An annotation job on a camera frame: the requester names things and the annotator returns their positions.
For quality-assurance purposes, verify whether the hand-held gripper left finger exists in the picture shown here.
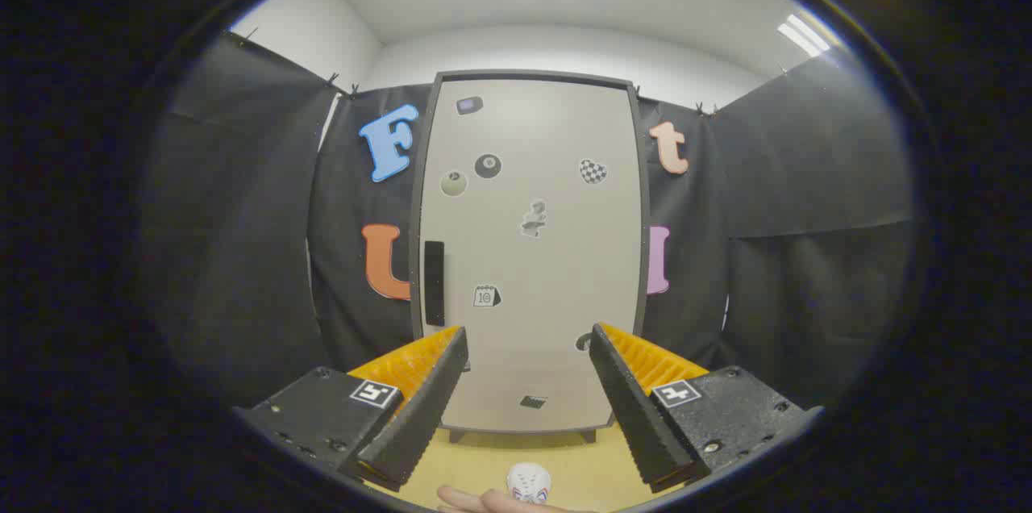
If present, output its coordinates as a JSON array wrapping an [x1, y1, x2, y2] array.
[[234, 325, 470, 493]]

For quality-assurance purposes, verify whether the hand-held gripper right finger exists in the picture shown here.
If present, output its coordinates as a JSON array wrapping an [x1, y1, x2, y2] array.
[[589, 323, 825, 494]]

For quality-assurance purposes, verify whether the white shoe with striped side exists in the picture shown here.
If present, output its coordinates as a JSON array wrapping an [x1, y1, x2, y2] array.
[[506, 462, 552, 506]]

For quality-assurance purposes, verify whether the black door handle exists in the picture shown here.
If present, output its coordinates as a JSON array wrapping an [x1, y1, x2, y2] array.
[[424, 241, 446, 327]]

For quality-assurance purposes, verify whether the grey shoe cabinet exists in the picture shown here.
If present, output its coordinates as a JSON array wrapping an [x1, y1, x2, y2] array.
[[409, 69, 652, 444]]

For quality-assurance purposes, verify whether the black backdrop cloth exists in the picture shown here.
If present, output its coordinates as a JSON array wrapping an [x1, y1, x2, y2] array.
[[141, 33, 916, 409]]

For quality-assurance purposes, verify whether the small ceiling light panel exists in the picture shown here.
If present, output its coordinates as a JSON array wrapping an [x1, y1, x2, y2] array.
[[776, 13, 831, 58]]

